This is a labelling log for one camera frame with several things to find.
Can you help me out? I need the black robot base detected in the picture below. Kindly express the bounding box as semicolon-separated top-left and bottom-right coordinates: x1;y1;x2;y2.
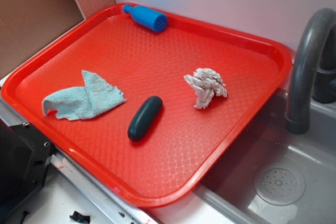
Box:
1;121;55;223

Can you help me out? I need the grey sink faucet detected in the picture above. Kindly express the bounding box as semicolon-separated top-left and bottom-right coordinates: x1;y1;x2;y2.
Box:
286;8;335;134

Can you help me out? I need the dark green oblong object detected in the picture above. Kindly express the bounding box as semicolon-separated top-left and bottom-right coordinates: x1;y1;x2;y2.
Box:
128;96;163;142

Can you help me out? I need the light blue cloth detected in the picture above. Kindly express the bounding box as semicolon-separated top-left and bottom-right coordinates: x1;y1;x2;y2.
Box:
42;70;126;121

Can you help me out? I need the brown cardboard panel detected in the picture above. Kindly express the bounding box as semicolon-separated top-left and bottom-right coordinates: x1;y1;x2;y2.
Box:
1;0;115;78

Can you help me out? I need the crumpled white paper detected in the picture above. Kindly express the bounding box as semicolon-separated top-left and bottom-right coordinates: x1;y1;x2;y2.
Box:
184;68;228;109

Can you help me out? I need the small black clip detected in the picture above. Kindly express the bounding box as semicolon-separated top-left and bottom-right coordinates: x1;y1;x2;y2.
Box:
69;211;91;224

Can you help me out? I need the blue plastic bottle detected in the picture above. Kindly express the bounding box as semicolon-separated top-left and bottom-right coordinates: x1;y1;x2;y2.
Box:
123;4;168;33

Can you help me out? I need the red plastic tray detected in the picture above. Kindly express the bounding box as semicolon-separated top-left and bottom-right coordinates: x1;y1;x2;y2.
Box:
1;4;292;208

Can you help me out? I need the grey plastic sink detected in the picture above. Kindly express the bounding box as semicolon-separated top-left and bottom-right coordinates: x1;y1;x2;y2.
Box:
195;90;335;223

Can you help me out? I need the sink drain strainer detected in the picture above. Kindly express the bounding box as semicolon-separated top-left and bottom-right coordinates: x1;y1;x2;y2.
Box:
254;162;306;206

